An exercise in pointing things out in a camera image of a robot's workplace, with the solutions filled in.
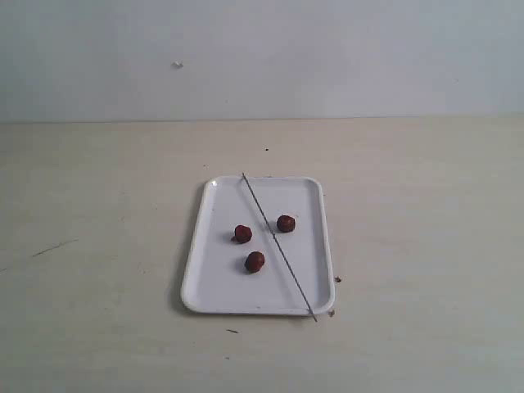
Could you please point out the red fruit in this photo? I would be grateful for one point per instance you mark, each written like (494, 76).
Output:
(242, 234)
(254, 262)
(286, 223)

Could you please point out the thin metal skewer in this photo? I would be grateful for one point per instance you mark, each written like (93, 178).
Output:
(281, 251)

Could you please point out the white plastic tray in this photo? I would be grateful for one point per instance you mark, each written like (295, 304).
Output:
(215, 280)

